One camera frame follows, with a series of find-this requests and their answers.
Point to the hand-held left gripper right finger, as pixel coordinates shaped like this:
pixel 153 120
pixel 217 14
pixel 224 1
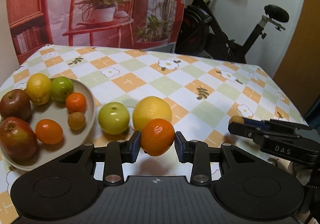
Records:
pixel 180 149

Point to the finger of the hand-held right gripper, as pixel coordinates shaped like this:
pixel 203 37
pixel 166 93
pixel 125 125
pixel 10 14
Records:
pixel 252 122
pixel 245 131

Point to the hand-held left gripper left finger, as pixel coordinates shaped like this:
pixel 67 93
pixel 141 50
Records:
pixel 135 147

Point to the brown longan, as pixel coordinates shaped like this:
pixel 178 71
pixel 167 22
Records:
pixel 237 120

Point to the mandarin orange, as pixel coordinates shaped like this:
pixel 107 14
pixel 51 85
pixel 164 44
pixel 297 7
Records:
pixel 48 132
pixel 76 102
pixel 157 136

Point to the brown kiwi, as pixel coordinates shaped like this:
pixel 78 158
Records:
pixel 76 121

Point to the beige round plate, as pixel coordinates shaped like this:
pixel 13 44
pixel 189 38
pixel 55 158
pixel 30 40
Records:
pixel 57 111

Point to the green apple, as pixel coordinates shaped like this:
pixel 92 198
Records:
pixel 113 118
pixel 62 88

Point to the yellow lemon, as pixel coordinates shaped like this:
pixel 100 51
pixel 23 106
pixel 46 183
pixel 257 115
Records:
pixel 38 87

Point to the large red apple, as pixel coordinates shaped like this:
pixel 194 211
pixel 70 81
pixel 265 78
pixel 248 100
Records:
pixel 17 139

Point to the small dark red apple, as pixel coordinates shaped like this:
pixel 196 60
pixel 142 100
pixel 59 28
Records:
pixel 15 105

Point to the person's right hand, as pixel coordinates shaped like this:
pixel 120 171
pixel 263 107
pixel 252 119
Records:
pixel 303 174

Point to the dark teal cloth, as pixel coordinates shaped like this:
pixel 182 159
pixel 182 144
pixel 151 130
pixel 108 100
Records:
pixel 313 114

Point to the yellow grapefruit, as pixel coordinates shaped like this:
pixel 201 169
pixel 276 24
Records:
pixel 151 111

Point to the brown wooden panel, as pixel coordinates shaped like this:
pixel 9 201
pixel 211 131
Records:
pixel 300 51

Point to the grey plastic box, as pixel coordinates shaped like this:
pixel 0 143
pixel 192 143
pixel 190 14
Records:
pixel 162 47

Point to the black exercise bike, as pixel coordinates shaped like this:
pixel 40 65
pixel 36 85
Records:
pixel 200 28

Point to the printed backdrop cloth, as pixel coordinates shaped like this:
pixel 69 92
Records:
pixel 145 1

